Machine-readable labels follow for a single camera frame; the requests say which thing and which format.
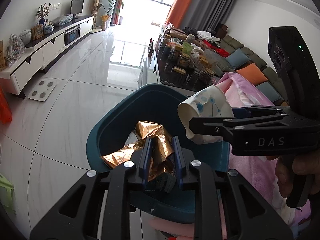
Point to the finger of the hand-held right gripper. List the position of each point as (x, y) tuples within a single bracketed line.
[(212, 126), (260, 110)]

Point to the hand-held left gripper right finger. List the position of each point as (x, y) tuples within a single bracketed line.
[(178, 162)]

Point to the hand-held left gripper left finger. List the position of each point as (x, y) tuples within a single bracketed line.
[(146, 162)]

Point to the gold foil wrapper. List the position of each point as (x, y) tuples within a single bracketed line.
[(160, 150)]

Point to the white paper cup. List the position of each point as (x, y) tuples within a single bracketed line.
[(205, 105)]

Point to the dark teal trash bin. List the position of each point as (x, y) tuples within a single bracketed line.
[(120, 120)]

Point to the person's right hand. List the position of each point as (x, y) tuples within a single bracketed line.
[(281, 177)]

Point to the person's left hand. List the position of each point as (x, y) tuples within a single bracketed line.
[(172, 226)]

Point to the blue cushion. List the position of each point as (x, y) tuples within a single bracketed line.
[(238, 58), (268, 92)]

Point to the orange cushion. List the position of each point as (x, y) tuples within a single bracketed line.
[(252, 73)]

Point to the pink floral blanket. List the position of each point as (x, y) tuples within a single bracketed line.
[(252, 180)]

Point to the black coffee table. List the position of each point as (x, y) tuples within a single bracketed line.
[(172, 81)]

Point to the red cloth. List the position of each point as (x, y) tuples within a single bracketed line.
[(222, 52)]

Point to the group of glass jars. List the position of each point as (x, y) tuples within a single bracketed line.
[(182, 60)]

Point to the green brown sofa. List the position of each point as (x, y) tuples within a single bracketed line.
[(232, 42)]

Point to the dark wooden cabinet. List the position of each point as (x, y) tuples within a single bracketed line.
[(222, 31)]

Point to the pile of white clothes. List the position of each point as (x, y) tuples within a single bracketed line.
[(206, 35)]

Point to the black clothes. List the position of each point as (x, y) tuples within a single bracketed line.
[(191, 30)]

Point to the white bathroom scale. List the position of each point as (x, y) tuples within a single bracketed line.
[(42, 90)]

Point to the orange curtain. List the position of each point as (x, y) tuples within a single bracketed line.
[(182, 2)]

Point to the green plastic stool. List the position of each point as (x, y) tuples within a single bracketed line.
[(6, 195)]

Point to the grey red striped curtain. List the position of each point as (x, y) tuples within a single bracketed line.
[(115, 17)]

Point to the tall potted plant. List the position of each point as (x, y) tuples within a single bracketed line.
[(105, 21)]

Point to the white black TV cabinet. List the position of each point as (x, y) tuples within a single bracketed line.
[(50, 47)]

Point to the clear plastic bag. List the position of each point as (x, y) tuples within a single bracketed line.
[(62, 20)]

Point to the blue white ceramic jar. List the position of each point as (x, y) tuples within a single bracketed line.
[(48, 28)]

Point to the black monitor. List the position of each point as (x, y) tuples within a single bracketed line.
[(77, 6)]

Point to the white lidded ceramic pot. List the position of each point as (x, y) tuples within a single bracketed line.
[(25, 37)]

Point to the vase with twigs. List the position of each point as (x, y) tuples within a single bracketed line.
[(42, 15)]

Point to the wooden photo frame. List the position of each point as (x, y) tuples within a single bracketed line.
[(38, 32)]

